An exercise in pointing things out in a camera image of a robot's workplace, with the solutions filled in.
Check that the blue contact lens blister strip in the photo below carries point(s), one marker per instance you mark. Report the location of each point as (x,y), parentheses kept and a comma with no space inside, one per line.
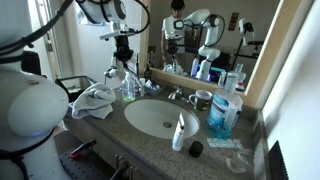
(136,81)

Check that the chrome faucet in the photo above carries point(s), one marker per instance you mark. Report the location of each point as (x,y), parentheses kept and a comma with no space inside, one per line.
(178,94)

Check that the dark coffee mug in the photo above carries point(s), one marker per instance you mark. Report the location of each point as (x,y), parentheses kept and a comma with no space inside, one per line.
(200,99)

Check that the white crumpled towel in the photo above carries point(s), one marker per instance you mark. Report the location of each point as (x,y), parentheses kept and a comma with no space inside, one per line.
(96,101)

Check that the black round cap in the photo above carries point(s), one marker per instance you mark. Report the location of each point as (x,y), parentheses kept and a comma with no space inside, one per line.
(196,149)

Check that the white standing tube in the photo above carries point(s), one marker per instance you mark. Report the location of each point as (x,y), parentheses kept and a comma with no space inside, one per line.
(177,141)

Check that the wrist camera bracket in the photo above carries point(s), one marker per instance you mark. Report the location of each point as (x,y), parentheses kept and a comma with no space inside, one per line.
(118,29)

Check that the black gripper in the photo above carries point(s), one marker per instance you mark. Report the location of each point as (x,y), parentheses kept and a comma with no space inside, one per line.
(123,53)

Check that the black waste bin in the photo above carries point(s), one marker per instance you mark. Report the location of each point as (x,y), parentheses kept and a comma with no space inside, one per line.
(74,86)

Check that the white oval sink basin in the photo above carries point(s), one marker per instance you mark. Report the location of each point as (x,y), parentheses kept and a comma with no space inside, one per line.
(160,118)

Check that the clear green soap dispenser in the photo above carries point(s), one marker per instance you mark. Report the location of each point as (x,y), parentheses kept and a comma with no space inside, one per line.
(128,89)

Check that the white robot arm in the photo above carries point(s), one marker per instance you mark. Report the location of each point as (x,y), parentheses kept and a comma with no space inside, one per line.
(31,105)

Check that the clear dental retainer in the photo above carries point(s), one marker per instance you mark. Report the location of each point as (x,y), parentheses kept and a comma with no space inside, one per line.
(240,163)

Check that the small white bottle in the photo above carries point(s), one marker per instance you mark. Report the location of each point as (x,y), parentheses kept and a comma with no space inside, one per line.
(142,89)

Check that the black toiletries tray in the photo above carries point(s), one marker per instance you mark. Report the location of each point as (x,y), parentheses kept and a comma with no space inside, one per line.
(153,89)

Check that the red black hand tool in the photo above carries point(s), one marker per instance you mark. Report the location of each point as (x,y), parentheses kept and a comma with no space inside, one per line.
(76,152)

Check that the blue mouthwash bottle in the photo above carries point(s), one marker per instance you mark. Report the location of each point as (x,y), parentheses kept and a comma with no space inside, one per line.
(225,108)

